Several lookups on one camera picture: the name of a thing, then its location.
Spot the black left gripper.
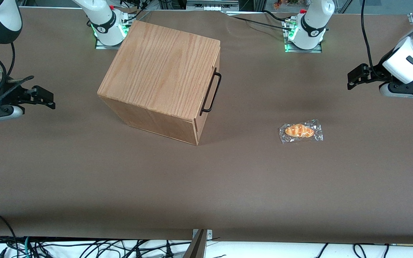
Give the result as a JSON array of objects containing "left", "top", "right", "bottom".
[{"left": 347, "top": 63, "right": 413, "bottom": 96}]

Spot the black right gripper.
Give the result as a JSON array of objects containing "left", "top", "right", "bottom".
[{"left": 0, "top": 85, "right": 56, "bottom": 121}]

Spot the wooden drawer cabinet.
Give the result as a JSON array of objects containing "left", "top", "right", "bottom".
[{"left": 97, "top": 20, "right": 222, "bottom": 146}]

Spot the bread roll in clear wrapper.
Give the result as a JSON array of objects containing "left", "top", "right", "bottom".
[{"left": 279, "top": 119, "right": 324, "bottom": 144}]

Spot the grey power strip box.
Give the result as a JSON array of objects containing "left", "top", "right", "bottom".
[{"left": 186, "top": 0, "right": 240, "bottom": 11}]

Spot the brown table cover sheet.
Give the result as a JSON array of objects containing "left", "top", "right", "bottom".
[{"left": 0, "top": 7, "right": 413, "bottom": 245}]

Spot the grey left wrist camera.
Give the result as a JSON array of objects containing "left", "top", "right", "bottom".
[{"left": 379, "top": 82, "right": 413, "bottom": 100}]

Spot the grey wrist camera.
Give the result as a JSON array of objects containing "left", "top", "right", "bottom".
[
  {"left": 0, "top": 106, "right": 25, "bottom": 125},
  {"left": 379, "top": 82, "right": 413, "bottom": 100}
]

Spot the black left arm hanging cable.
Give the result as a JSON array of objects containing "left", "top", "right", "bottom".
[{"left": 361, "top": 0, "right": 376, "bottom": 70}]

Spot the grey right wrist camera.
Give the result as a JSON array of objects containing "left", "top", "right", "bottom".
[{"left": 0, "top": 106, "right": 25, "bottom": 125}]

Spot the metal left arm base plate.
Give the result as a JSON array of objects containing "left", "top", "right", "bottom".
[{"left": 284, "top": 42, "right": 323, "bottom": 54}]

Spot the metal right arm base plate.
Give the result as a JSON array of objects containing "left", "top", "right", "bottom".
[{"left": 95, "top": 39, "right": 125, "bottom": 50}]

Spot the black cable to arm base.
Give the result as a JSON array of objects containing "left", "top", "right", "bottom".
[{"left": 226, "top": 14, "right": 288, "bottom": 30}]

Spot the wooden drawer with black handle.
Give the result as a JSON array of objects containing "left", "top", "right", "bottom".
[{"left": 194, "top": 40, "right": 223, "bottom": 145}]

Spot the black thin cable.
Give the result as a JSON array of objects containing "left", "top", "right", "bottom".
[
  {"left": 353, "top": 243, "right": 368, "bottom": 258},
  {"left": 314, "top": 243, "right": 329, "bottom": 258}
]

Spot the metal bracket at table edge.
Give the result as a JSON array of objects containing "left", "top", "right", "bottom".
[{"left": 182, "top": 229, "right": 213, "bottom": 258}]

